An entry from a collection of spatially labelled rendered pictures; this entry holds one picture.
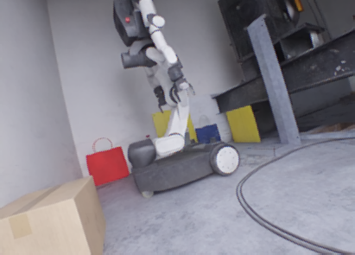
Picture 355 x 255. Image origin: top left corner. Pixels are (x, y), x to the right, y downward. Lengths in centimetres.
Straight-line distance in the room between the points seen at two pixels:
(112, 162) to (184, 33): 202
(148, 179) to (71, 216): 62
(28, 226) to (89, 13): 256
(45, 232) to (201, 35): 287
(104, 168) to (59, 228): 156
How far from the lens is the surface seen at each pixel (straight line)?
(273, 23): 194
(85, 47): 264
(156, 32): 128
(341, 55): 158
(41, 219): 67
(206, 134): 237
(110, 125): 233
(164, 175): 115
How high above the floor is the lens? 38
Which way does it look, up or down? 2 degrees up
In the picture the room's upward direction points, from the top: 15 degrees counter-clockwise
